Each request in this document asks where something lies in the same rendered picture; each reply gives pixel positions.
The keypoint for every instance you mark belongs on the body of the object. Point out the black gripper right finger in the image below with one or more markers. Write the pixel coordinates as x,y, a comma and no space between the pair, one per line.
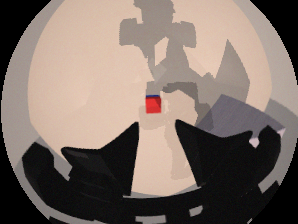
205,152

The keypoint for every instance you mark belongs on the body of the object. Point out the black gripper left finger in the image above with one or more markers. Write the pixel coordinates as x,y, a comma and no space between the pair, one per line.
115,160

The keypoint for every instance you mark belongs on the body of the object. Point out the red block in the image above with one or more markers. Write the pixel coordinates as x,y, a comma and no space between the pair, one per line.
152,105

